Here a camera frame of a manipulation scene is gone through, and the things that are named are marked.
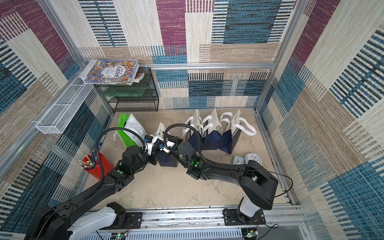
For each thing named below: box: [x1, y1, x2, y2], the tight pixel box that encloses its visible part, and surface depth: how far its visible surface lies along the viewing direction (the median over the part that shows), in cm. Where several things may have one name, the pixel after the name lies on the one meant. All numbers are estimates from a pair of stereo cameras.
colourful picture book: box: [79, 59, 140, 85], surface depth 81 cm
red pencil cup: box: [82, 152, 115, 181], surface depth 81 cm
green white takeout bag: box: [116, 113, 147, 148], surface depth 82 cm
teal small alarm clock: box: [232, 155, 245, 165], surface depth 93 cm
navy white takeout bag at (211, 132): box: [202, 108, 222, 150], surface depth 87 cm
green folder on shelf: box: [101, 86, 147, 97], surface depth 101 cm
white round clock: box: [244, 152, 263, 166], surface depth 93 cm
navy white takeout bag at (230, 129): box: [217, 109, 257, 155], surface depth 85 cm
